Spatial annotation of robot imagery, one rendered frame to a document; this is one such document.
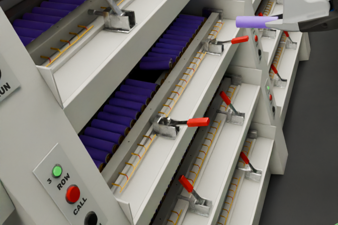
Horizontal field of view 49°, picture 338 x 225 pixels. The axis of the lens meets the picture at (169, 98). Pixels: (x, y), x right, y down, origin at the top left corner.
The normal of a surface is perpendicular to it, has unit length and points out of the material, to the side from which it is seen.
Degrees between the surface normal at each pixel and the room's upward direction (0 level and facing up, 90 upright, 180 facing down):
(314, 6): 89
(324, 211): 0
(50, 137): 90
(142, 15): 17
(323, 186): 0
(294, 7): 89
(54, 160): 90
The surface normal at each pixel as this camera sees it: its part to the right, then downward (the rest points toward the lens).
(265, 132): -0.38, 0.59
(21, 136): 0.87, -0.05
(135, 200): -0.07, -0.79
